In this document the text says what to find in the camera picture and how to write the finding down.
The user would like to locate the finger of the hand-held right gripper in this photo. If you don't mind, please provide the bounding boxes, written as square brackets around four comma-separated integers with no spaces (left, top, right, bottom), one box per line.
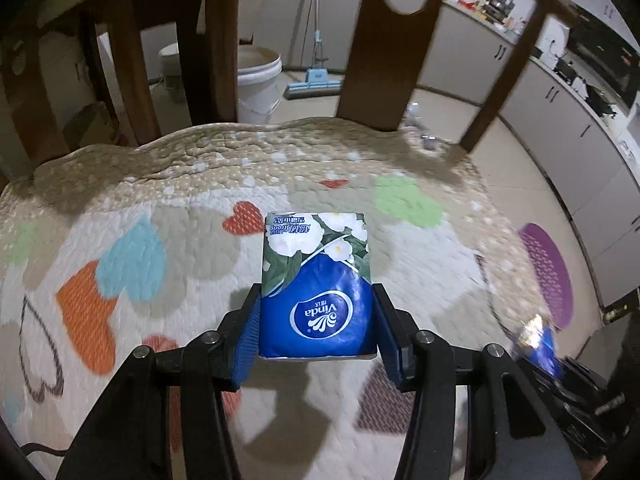
[515,312,561,378]

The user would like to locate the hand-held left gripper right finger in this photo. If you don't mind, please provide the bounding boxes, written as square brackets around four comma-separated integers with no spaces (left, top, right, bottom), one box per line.
[372,283,581,480]

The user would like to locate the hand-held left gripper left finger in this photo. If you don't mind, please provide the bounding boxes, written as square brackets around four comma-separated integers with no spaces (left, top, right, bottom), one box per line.
[55,284,264,480]

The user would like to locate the purple plastic basket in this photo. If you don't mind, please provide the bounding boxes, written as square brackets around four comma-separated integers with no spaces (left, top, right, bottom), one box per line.
[517,222,575,331]

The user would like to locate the blue floral tissue pack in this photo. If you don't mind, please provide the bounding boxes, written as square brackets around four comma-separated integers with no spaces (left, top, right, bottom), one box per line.
[259,211,378,361]

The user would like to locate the quilted patterned blanket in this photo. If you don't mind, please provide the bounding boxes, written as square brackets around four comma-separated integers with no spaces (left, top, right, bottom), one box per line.
[0,117,601,480]

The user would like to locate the grey kitchen cabinets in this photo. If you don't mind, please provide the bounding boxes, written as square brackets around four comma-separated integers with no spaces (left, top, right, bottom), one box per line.
[280,0,640,311]

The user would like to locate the white plastic bucket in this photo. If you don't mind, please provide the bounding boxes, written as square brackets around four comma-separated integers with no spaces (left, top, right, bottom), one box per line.
[236,46,283,126]

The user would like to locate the blue flat mop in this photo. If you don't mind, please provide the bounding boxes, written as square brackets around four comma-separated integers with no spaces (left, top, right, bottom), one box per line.
[284,0,347,102]

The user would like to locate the small white bin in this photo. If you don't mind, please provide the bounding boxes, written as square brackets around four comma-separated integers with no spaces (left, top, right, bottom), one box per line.
[159,44,187,103]

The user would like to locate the black countertop appliance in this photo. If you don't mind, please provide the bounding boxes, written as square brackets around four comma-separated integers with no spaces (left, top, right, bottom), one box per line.
[552,57,583,86]

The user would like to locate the wooden chair with holed slat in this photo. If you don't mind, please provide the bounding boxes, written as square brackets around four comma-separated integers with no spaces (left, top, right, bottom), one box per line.
[205,0,576,153]

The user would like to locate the dark wooden chair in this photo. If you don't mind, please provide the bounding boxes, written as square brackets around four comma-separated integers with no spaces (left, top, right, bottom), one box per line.
[0,10,71,181]

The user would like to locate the white rice cooker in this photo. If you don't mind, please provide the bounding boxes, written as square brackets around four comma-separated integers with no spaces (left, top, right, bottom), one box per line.
[541,14,572,68]

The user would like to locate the row of countertop kitchenware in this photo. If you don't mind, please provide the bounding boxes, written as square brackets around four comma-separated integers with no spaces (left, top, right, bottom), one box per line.
[445,0,531,36]

